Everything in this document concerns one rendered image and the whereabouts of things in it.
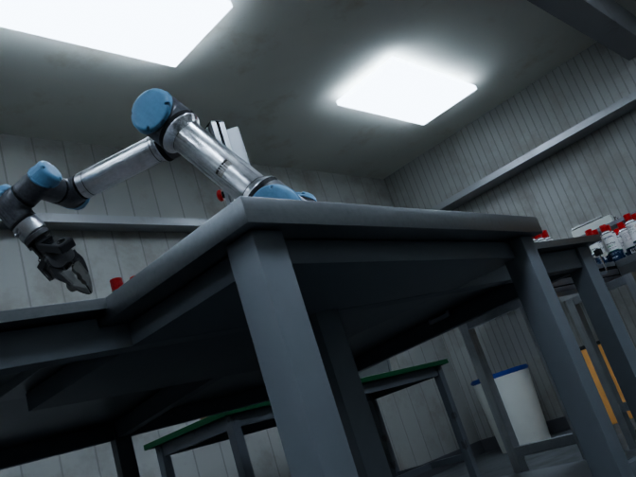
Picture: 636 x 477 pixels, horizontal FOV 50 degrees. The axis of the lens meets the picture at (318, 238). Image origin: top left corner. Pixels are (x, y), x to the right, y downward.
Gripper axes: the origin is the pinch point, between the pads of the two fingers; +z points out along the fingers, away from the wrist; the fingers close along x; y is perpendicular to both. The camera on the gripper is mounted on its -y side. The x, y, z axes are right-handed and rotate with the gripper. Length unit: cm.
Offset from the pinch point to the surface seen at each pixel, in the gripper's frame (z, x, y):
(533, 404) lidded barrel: 276, -327, 224
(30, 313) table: 6, 39, -64
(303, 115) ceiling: -35, -331, 209
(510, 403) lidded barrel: 262, -315, 232
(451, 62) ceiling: 13, -414, 125
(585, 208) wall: 187, -458, 145
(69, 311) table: 9, 34, -64
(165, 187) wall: -60, -223, 267
